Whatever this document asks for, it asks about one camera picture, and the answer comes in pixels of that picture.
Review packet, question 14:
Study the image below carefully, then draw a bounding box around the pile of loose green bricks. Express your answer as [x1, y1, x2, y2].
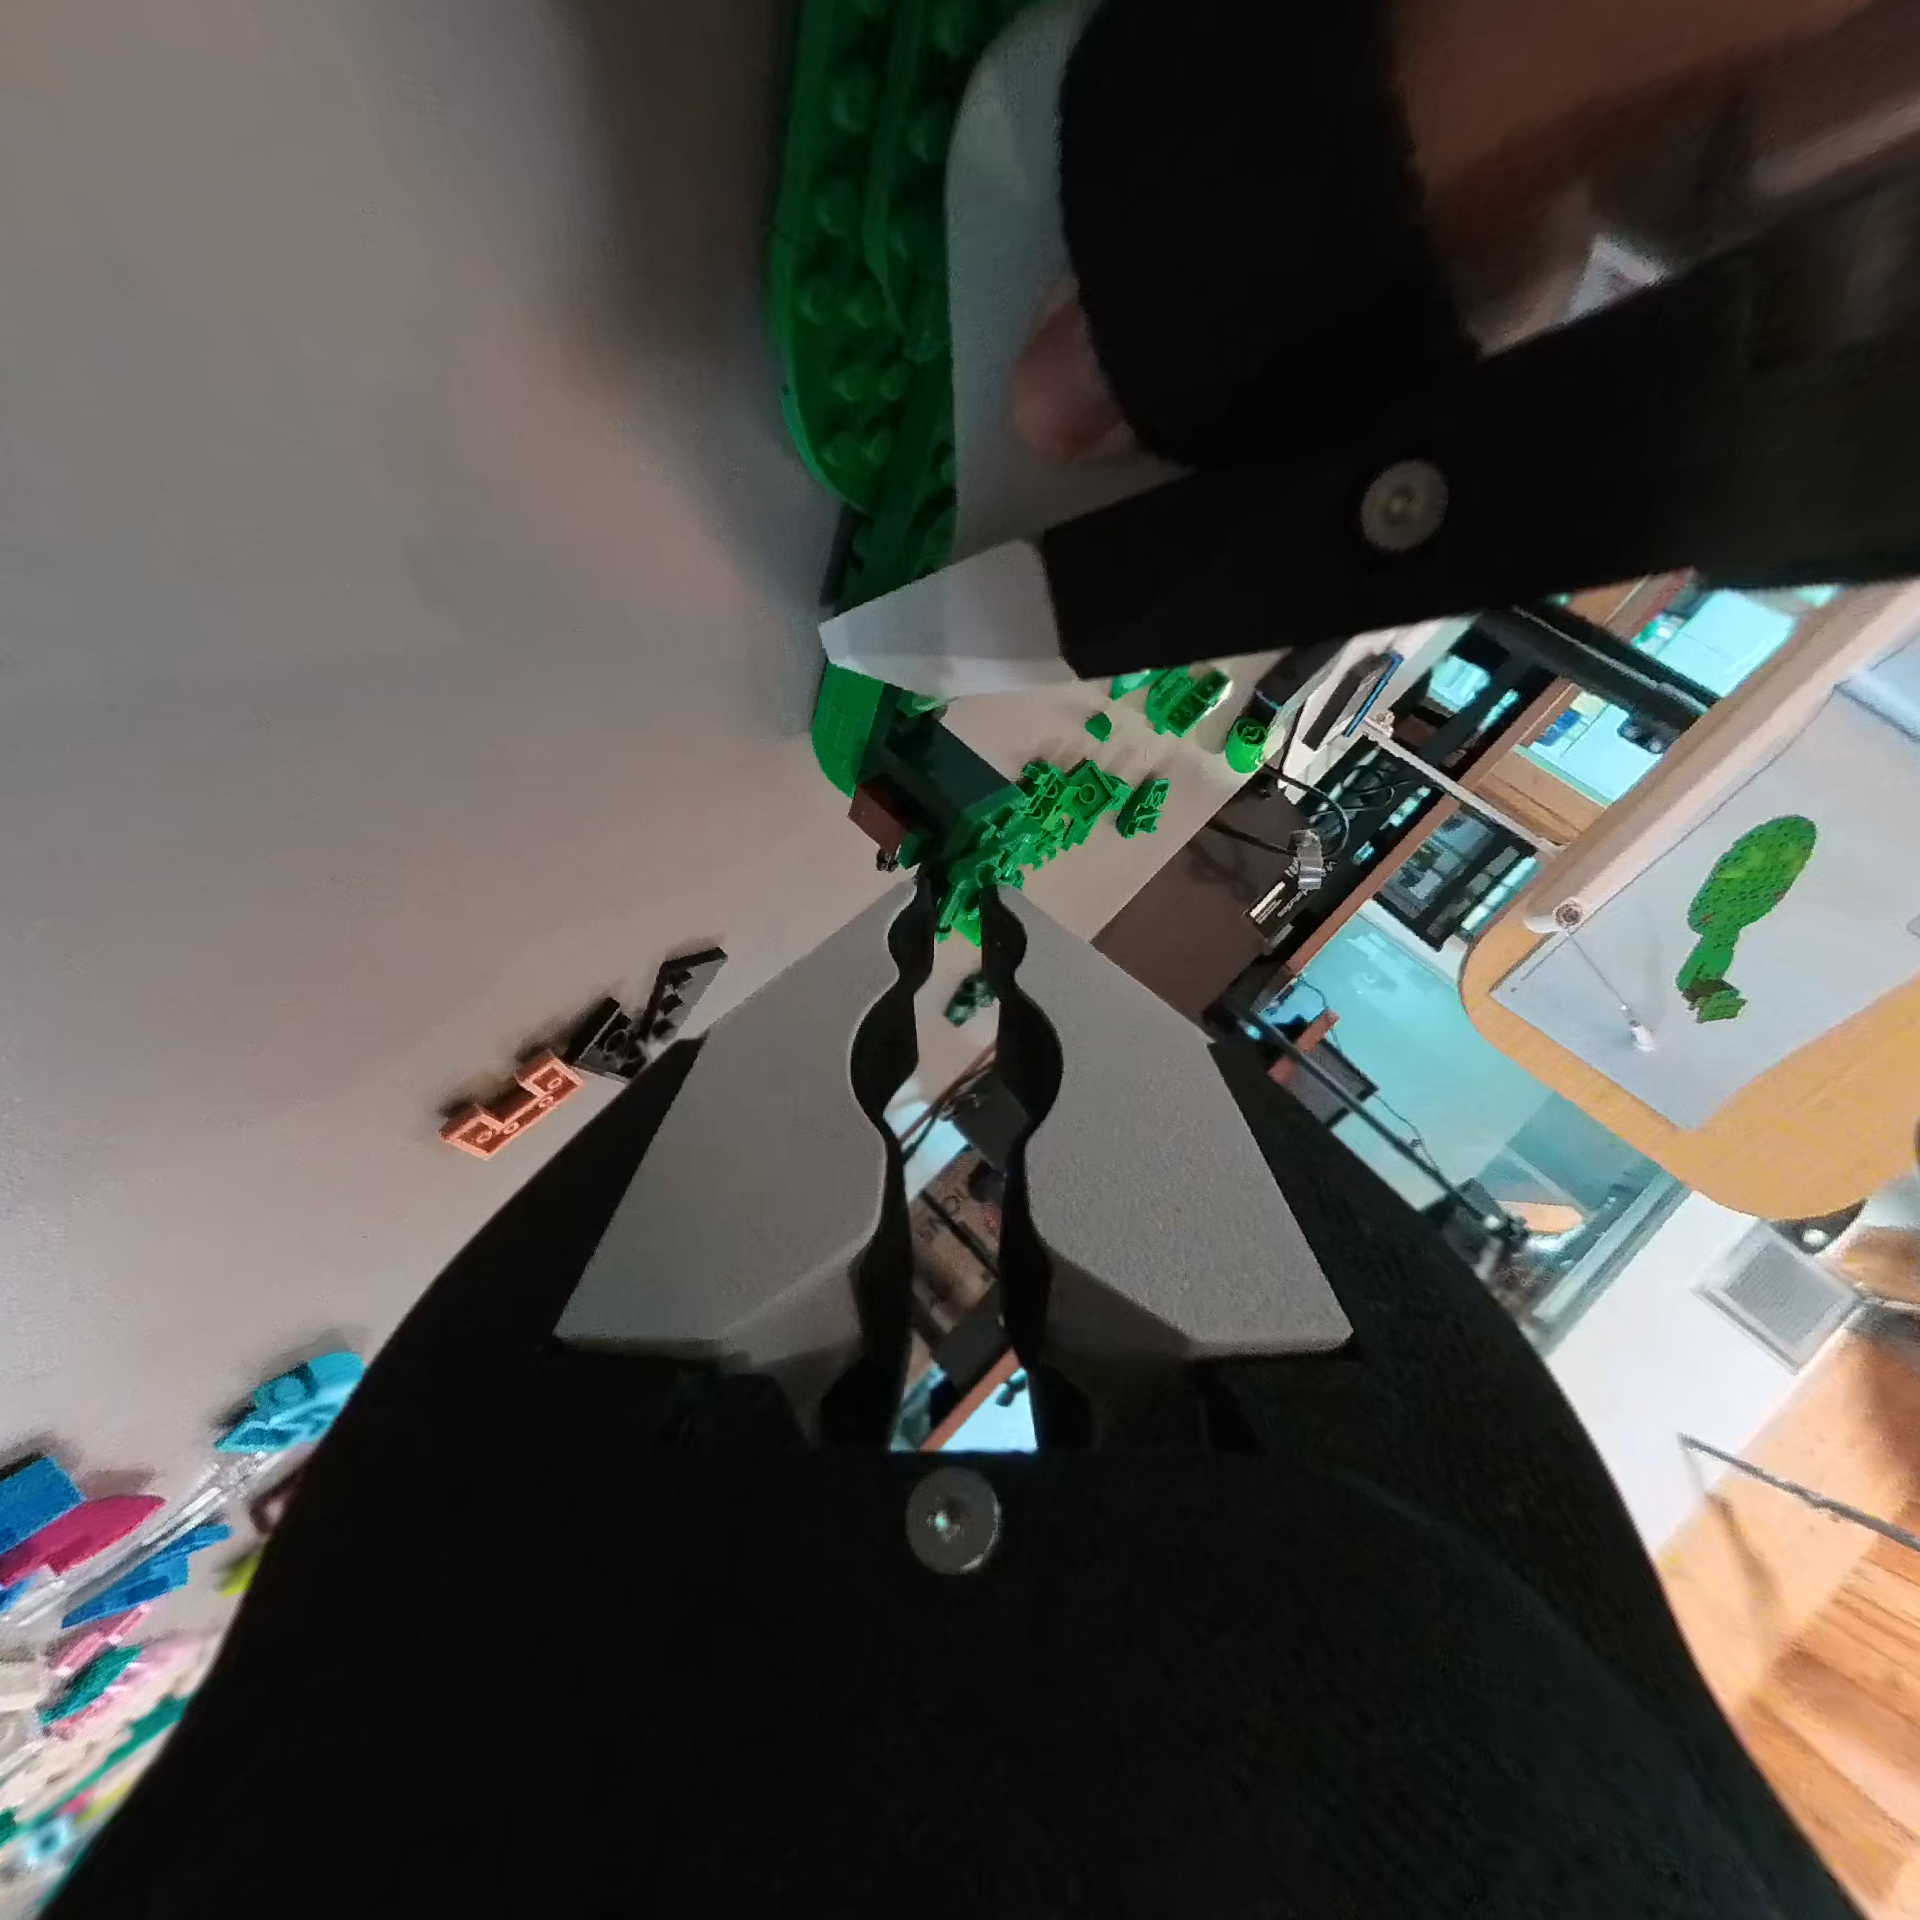
[1019, 668, 1279, 864]

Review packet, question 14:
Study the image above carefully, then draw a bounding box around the white wall vent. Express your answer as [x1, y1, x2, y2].
[1696, 1223, 1863, 1366]

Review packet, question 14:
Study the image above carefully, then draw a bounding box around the brown angled plate brick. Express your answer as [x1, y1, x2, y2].
[441, 1048, 586, 1160]

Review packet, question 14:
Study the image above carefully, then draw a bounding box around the brick instruction booklet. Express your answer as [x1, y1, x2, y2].
[1493, 698, 1920, 1134]

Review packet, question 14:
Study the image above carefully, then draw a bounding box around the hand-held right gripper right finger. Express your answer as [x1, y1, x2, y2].
[987, 884, 1355, 1452]

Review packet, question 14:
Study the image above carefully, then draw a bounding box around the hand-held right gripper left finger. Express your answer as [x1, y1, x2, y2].
[556, 879, 929, 1452]

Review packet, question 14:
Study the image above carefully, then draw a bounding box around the pile of mixed colourful bricks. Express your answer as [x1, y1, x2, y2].
[0, 1351, 368, 1846]

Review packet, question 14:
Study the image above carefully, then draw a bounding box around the person's left hand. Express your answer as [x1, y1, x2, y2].
[1013, 293, 1146, 467]

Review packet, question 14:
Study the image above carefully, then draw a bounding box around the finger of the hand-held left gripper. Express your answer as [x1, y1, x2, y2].
[948, 0, 1194, 564]
[819, 540, 1080, 699]

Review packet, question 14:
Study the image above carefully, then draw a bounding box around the green brick tree model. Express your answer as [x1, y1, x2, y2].
[768, 0, 1037, 946]

